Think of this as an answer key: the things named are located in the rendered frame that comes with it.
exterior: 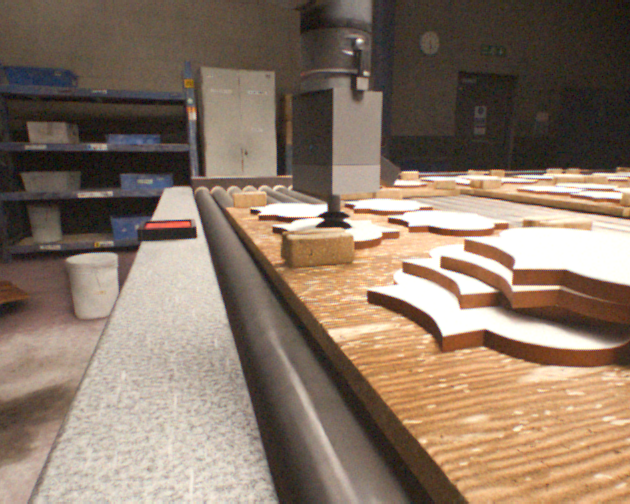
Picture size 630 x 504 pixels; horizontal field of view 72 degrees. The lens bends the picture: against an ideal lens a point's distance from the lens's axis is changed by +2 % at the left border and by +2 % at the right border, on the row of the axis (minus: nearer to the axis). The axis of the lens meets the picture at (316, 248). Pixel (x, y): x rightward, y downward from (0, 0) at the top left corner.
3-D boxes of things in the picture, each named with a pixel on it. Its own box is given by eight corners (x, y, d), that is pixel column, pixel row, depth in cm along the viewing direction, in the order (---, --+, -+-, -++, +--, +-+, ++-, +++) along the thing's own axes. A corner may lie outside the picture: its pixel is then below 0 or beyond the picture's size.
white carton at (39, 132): (29, 145, 415) (26, 121, 410) (43, 145, 443) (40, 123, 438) (69, 145, 420) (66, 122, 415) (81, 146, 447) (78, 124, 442)
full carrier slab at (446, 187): (333, 200, 102) (333, 181, 101) (292, 187, 141) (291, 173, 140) (460, 195, 112) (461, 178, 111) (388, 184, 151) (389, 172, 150)
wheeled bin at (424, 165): (407, 232, 567) (411, 156, 546) (389, 225, 618) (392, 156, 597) (450, 229, 584) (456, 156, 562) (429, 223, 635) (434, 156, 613)
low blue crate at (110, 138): (107, 145, 421) (106, 133, 418) (105, 146, 454) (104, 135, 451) (161, 145, 444) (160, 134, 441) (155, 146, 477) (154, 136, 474)
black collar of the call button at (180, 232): (137, 241, 57) (136, 229, 57) (142, 231, 64) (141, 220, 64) (197, 238, 59) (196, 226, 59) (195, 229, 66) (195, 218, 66)
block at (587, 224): (547, 248, 44) (550, 221, 43) (533, 244, 45) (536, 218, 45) (593, 244, 45) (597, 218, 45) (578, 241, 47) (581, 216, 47)
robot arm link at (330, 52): (343, 49, 51) (390, 33, 44) (342, 90, 52) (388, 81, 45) (286, 40, 47) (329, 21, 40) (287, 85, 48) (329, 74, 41)
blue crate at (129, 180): (120, 190, 443) (118, 175, 440) (128, 187, 480) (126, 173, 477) (171, 189, 453) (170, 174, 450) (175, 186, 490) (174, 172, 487)
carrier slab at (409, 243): (272, 281, 38) (272, 264, 37) (225, 216, 76) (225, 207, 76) (582, 254, 48) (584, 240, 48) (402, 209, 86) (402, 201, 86)
